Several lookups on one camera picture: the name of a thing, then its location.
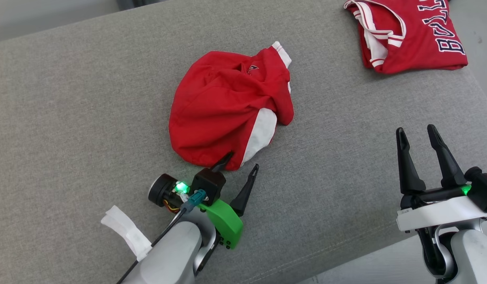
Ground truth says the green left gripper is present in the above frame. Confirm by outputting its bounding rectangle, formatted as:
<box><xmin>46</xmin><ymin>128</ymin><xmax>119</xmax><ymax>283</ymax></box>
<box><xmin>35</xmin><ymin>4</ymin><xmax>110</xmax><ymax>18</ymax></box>
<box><xmin>148</xmin><ymin>151</ymin><xmax>260</xmax><ymax>250</ymax></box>

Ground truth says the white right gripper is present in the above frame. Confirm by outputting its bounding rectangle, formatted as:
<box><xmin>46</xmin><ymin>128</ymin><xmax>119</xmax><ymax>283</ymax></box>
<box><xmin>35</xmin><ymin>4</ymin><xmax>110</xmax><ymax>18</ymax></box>
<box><xmin>396</xmin><ymin>124</ymin><xmax>487</xmax><ymax>233</ymax></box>

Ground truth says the red shirt with white trim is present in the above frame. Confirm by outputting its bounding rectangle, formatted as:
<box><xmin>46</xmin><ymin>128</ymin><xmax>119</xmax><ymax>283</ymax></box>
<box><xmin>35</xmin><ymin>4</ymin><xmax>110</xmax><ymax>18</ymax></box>
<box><xmin>169</xmin><ymin>41</ymin><xmax>295</xmax><ymax>171</ymax></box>

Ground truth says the red basketball jersey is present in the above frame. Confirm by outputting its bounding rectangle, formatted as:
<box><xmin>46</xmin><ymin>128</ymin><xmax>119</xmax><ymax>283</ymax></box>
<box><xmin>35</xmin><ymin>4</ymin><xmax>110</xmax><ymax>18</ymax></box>
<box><xmin>343</xmin><ymin>0</ymin><xmax>468</xmax><ymax>75</ymax></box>

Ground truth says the white tape on cable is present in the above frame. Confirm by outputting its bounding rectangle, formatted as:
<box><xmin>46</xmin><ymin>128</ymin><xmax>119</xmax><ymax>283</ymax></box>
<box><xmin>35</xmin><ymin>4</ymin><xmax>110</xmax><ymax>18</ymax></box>
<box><xmin>101</xmin><ymin>205</ymin><xmax>153</xmax><ymax>262</ymax></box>

